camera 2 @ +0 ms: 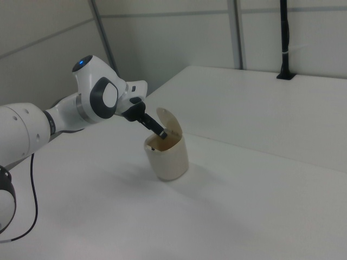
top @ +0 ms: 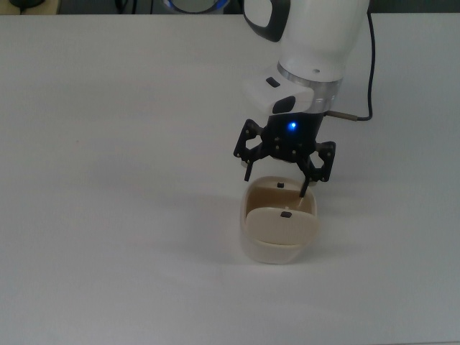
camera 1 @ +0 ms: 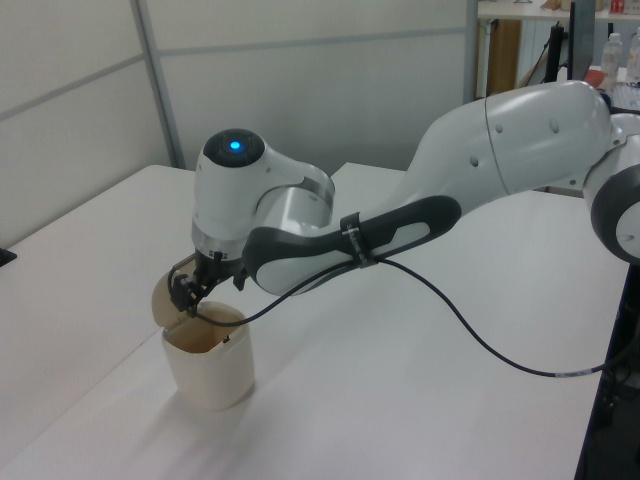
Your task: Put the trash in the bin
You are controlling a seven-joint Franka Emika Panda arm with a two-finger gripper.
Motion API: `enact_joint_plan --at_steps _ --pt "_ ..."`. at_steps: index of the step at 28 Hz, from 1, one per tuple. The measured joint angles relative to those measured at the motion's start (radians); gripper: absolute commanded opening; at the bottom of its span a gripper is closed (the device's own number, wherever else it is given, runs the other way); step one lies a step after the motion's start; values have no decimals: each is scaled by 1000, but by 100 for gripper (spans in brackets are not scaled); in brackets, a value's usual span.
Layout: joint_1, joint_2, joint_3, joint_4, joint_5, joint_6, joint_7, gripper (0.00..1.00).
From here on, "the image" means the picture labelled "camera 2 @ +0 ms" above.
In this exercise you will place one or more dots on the grey partition post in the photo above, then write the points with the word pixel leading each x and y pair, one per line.
pixel 240 32
pixel 104 32

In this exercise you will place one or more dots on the small white lidded bin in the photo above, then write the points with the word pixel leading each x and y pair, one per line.
pixel 170 162

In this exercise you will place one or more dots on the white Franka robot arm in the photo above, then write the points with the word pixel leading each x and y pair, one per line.
pixel 19 130

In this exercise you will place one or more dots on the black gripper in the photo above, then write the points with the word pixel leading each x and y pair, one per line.
pixel 134 112

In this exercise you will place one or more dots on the black pole with base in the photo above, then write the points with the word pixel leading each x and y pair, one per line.
pixel 284 32

